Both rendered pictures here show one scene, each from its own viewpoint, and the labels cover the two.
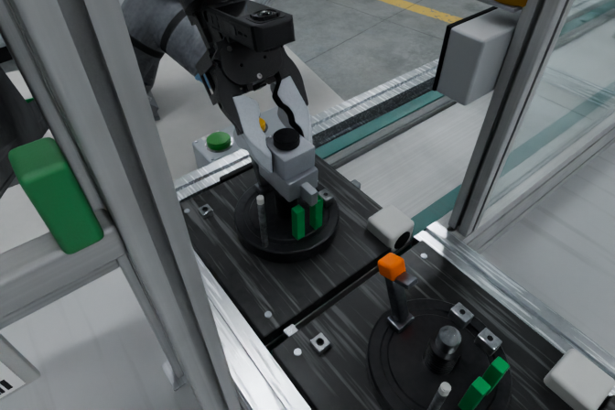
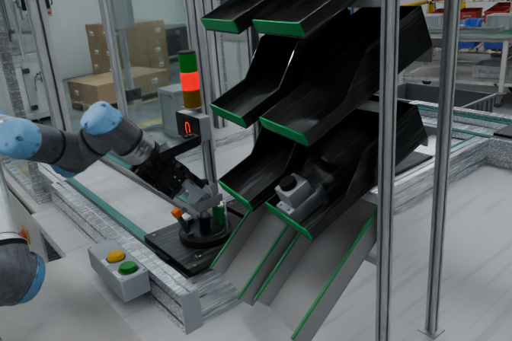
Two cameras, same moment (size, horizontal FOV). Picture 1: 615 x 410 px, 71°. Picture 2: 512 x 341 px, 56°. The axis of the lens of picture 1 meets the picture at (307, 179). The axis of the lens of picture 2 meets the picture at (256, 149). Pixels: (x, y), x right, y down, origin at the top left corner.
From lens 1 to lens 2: 1.17 m
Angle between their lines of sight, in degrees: 76
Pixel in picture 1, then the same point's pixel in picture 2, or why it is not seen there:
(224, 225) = (207, 251)
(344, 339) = not seen: hidden behind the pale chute
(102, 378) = (278, 324)
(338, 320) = not seen: hidden behind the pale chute
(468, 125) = (129, 203)
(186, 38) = (10, 268)
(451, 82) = (206, 135)
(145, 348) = (260, 313)
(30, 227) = not seen: outside the picture
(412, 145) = (139, 219)
